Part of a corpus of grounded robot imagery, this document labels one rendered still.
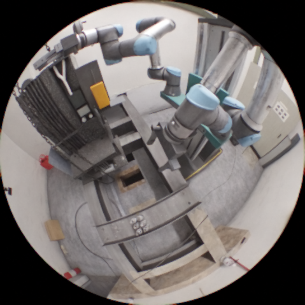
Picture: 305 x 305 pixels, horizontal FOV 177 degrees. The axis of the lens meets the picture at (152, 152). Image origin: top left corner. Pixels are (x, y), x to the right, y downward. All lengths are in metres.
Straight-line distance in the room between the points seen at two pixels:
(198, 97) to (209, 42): 0.66
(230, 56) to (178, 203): 0.91
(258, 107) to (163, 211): 0.84
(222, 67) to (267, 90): 0.16
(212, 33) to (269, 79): 0.55
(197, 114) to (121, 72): 1.76
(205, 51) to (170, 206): 1.16
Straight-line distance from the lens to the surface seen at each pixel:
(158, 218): 0.83
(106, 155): 0.77
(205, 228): 0.96
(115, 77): 1.91
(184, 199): 0.85
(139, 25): 0.76
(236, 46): 0.42
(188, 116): 0.25
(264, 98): 0.40
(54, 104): 0.78
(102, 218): 0.98
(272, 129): 2.60
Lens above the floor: 1.49
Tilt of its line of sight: 61 degrees down
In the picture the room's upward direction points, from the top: 5 degrees counter-clockwise
